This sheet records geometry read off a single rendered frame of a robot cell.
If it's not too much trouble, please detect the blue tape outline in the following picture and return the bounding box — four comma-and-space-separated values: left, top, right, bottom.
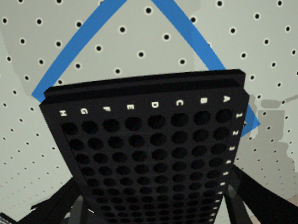
32, 0, 259, 136

